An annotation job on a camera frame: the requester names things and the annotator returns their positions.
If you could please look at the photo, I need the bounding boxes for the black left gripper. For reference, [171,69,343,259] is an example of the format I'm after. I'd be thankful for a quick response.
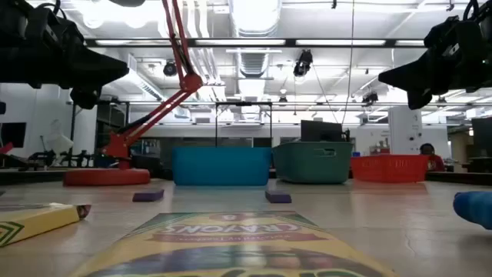
[0,13,130,111]

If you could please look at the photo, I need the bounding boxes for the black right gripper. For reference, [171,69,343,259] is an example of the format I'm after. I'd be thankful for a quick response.
[378,18,492,111]

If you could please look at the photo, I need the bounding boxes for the blue handled pliers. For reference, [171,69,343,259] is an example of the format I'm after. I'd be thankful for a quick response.
[452,191,492,231]

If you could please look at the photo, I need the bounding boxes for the purple rectangular eraser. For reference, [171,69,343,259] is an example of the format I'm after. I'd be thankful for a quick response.
[264,189,292,204]
[132,189,165,203]

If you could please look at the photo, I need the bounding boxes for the yellow green crayon box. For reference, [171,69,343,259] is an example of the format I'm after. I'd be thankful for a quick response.
[71,210,401,277]
[0,202,92,248]

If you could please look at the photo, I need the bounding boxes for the white square pillar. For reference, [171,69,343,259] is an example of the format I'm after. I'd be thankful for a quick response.
[387,106,424,155]

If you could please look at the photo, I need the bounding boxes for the white background lamp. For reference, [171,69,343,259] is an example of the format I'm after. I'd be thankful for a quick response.
[46,118,75,155]

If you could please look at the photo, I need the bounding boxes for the dark background monitor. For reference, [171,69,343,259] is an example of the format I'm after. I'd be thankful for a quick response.
[470,117,492,157]

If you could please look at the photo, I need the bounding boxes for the person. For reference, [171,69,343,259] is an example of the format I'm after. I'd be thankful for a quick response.
[419,142,446,172]

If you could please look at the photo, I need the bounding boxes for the black background equipment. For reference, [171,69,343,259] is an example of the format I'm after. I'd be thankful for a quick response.
[26,149,95,169]

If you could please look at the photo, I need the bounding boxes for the red mesh basket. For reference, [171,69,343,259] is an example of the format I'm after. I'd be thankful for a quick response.
[350,154,430,183]

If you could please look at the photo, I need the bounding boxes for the red desk lamp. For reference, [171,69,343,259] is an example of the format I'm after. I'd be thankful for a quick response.
[63,0,204,188]

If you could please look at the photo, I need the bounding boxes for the black computer monitor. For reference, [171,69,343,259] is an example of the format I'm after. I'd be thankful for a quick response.
[300,119,351,142]

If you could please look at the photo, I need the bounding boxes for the black overhead crossbar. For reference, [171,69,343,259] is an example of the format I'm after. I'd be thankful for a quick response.
[84,37,427,48]

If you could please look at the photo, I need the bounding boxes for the green plastic bin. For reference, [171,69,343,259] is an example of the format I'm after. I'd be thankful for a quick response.
[271,141,354,184]

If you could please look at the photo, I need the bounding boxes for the blue plastic bin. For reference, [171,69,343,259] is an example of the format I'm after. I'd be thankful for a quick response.
[171,146,273,187]

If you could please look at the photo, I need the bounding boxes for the dark wall screen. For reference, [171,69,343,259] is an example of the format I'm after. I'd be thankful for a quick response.
[0,122,27,149]

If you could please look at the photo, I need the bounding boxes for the black aluminium table frame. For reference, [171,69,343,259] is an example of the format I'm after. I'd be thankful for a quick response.
[0,168,492,186]

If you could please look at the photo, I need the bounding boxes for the thin black stand frame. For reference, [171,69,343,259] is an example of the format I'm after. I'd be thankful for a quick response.
[214,102,273,148]

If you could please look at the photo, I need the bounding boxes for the silver ceiling air duct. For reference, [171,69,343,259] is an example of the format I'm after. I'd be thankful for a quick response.
[229,0,282,38]

